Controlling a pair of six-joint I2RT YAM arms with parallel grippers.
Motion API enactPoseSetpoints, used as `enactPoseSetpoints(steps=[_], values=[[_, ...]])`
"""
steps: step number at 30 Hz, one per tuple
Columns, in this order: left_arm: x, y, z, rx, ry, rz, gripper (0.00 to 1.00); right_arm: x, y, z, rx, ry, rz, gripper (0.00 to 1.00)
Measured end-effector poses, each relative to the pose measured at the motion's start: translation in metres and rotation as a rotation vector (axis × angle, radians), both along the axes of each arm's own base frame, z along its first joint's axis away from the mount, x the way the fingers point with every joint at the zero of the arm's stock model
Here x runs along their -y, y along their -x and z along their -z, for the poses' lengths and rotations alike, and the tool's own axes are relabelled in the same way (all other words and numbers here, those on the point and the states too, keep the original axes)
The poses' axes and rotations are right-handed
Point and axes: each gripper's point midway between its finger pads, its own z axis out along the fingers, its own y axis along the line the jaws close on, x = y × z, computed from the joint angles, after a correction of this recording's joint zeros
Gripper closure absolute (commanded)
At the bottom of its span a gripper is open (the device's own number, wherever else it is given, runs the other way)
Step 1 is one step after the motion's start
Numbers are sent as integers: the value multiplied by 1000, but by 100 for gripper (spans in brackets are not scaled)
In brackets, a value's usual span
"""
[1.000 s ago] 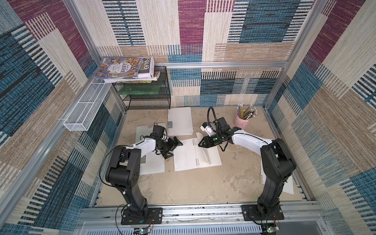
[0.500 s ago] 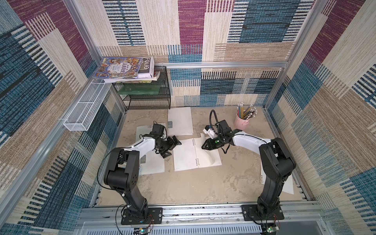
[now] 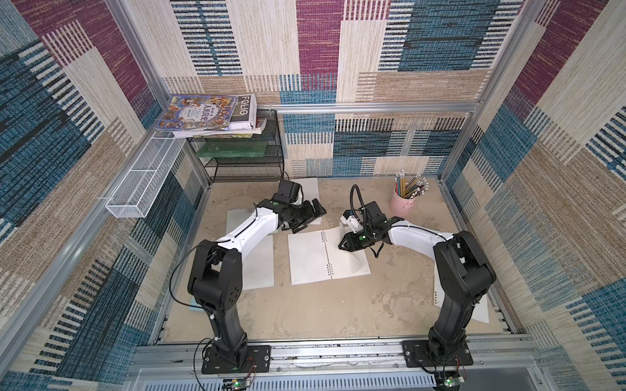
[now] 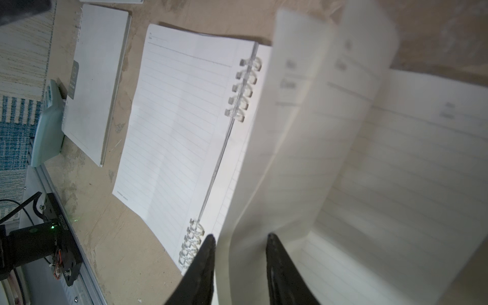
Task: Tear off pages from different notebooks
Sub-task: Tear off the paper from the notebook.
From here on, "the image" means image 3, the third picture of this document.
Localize white spiral notebook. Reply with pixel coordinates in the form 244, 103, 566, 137
293, 178, 320, 201

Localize grey-green notebook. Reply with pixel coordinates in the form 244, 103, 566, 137
288, 226, 371, 285

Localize torn white notebook page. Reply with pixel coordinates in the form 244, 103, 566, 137
434, 278, 490, 324

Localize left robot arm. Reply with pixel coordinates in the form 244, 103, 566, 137
187, 195, 326, 374

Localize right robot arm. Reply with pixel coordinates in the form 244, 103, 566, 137
338, 215, 497, 366

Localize pink pencil cup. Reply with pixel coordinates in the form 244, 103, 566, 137
390, 191, 415, 218

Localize pale green notebook far left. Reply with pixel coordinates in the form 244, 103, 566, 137
225, 208, 258, 241

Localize bundle of pencils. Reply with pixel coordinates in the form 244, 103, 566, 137
395, 169, 430, 200

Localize green folder on shelf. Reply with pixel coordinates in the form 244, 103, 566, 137
196, 141, 267, 159

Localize folio book black white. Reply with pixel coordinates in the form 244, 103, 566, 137
227, 94, 257, 131

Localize colourful picture book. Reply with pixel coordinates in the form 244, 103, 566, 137
156, 94, 238, 131

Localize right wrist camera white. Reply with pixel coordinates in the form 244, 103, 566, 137
340, 210, 364, 233

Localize black wire shelf rack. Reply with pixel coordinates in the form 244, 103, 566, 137
189, 109, 287, 183

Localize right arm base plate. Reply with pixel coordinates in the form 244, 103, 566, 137
401, 339, 474, 369

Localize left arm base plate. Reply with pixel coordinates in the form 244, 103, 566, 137
201, 345, 272, 375

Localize white wire mesh basket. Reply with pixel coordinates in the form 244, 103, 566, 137
106, 136, 185, 218

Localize aluminium front rail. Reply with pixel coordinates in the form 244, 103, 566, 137
127, 334, 544, 378

